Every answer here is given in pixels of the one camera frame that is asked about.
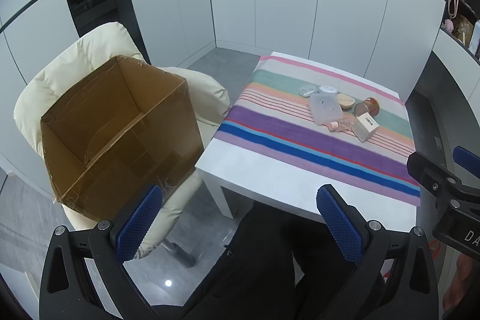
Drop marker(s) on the cream padded chair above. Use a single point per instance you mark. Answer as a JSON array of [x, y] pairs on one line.
[[75, 54]]

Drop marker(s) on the white table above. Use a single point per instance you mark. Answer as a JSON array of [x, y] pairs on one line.
[[262, 173]]

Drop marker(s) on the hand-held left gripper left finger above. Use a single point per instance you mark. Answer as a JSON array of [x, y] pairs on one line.
[[138, 222]]

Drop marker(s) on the metal chair pedestal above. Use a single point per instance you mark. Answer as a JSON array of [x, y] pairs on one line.
[[180, 256]]

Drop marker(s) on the person's right hand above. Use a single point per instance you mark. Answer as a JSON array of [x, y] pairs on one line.
[[463, 271]]

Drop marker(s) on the copper glass jar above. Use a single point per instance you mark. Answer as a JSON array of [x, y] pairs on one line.
[[369, 105]]

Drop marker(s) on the small white carton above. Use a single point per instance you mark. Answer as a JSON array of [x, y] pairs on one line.
[[365, 127]]

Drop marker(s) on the pink plush toy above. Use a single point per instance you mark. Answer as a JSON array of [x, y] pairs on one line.
[[448, 25]]

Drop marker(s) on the striped colourful cloth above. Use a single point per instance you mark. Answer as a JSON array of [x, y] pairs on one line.
[[300, 132]]

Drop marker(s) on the clear plastic box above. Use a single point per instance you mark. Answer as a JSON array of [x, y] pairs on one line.
[[324, 108]]

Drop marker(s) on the beige powder puff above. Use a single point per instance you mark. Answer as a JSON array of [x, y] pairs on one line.
[[345, 100]]

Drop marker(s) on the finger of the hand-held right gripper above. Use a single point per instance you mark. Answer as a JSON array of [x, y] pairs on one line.
[[468, 160], [427, 173]]

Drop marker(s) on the dark grey shelf unit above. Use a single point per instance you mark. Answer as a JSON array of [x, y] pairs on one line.
[[442, 80]]

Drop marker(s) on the white round compact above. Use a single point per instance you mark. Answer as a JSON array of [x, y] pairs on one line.
[[327, 89]]

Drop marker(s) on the brown cardboard box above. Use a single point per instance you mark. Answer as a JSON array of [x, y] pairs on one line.
[[112, 140]]

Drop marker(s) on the brown patterned box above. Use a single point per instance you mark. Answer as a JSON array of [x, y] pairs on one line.
[[463, 28]]

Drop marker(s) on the clear bottle with pink cap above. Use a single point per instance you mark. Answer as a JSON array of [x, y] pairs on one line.
[[343, 125]]

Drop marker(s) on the clear plastic packet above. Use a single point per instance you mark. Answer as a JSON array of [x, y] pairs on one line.
[[305, 91]]

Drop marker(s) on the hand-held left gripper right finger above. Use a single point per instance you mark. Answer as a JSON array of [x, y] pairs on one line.
[[337, 222]]

